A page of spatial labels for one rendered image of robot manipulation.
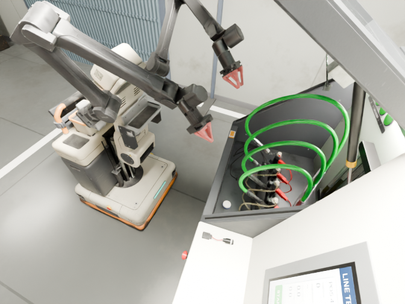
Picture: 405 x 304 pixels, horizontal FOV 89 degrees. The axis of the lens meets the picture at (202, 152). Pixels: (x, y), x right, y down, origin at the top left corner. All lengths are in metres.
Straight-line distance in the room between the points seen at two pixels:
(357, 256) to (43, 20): 0.86
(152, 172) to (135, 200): 0.30
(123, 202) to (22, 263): 0.87
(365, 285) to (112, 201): 1.65
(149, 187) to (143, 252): 0.51
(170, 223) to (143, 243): 0.26
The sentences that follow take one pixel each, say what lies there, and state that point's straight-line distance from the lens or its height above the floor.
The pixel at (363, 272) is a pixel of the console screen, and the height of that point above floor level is 1.43.
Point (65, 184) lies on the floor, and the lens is 2.47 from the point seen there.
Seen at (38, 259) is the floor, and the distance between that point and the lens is 2.20.
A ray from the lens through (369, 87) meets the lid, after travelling 0.38.
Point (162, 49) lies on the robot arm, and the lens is 1.25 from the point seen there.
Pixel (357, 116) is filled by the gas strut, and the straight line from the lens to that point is 0.46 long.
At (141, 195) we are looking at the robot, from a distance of 1.79.
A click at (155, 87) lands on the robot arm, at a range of 0.72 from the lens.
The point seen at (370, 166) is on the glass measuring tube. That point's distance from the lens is 0.87.
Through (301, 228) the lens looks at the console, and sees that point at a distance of 0.64.
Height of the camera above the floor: 1.80
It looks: 49 degrees down
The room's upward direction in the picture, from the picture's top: 4 degrees clockwise
